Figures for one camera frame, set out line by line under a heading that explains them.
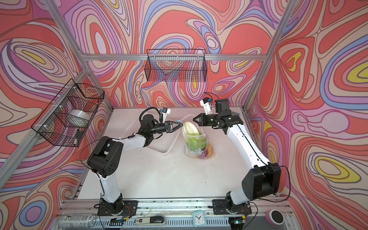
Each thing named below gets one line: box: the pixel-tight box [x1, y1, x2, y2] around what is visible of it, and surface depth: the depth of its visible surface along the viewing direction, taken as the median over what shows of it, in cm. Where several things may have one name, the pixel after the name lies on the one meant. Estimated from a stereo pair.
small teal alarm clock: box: [192, 209, 207, 228], surface depth 70 cm
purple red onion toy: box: [197, 148, 209, 160], surface depth 84 cm
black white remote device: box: [134, 216, 167, 227], surface depth 69 cm
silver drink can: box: [57, 213, 97, 230], surface depth 68 cm
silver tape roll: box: [65, 109, 91, 128], surface depth 74 cm
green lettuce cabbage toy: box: [183, 121, 208, 153], surface depth 81 cm
